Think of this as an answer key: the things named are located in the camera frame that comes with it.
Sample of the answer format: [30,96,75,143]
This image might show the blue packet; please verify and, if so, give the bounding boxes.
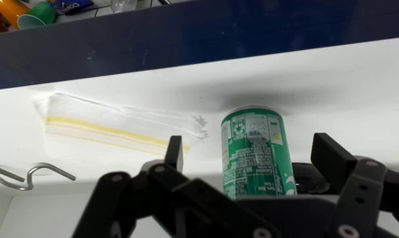
[50,0,95,15]

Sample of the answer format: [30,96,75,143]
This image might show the green plastic cup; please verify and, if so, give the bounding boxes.
[17,1,59,30]

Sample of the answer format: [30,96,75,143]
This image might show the orange plastic bottle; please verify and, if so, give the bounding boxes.
[0,0,30,30]

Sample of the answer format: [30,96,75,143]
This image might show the silver metal hook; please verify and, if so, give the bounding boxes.
[0,162,77,191]

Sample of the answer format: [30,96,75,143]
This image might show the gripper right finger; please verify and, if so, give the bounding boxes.
[310,132,399,238]

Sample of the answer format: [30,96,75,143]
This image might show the green soda can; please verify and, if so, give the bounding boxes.
[220,105,298,201]

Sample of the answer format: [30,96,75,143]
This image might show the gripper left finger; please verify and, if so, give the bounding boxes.
[72,135,280,238]

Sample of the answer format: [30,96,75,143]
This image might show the clear glass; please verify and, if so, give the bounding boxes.
[110,0,138,13]

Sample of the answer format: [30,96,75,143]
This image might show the white cloth with yellow stripe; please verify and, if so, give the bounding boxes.
[32,92,209,158]

